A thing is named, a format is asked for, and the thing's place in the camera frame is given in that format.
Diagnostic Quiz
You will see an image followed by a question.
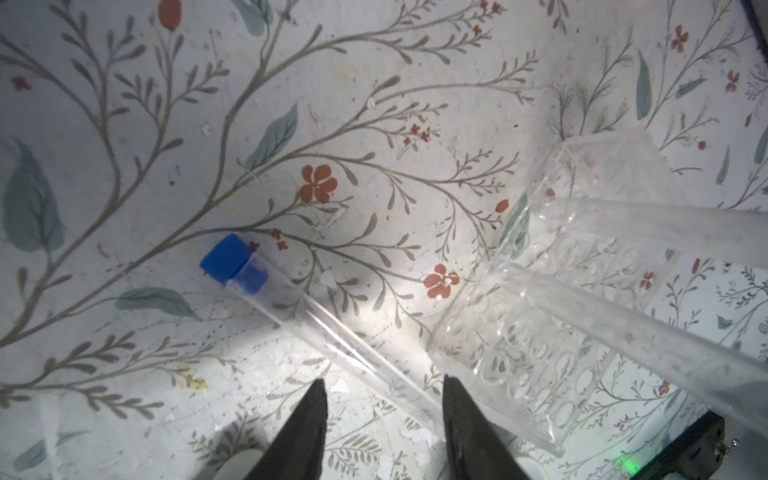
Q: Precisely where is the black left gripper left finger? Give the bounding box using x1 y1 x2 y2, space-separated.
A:
245 378 328 480

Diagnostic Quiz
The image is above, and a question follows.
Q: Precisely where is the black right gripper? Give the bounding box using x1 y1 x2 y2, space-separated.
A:
631 411 731 480

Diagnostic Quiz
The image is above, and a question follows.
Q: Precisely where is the blue capped test tube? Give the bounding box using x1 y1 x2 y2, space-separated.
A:
200 234 445 440
495 262 767 436
530 198 767 269

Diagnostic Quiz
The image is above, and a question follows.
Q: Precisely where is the clear test tube rack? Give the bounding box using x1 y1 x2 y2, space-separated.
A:
428 128 685 456

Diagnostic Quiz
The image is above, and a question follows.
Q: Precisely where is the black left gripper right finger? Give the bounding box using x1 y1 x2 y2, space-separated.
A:
442 375 529 480

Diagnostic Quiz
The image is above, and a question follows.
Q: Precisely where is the small white porcelain dish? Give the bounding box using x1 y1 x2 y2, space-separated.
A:
213 449 263 480

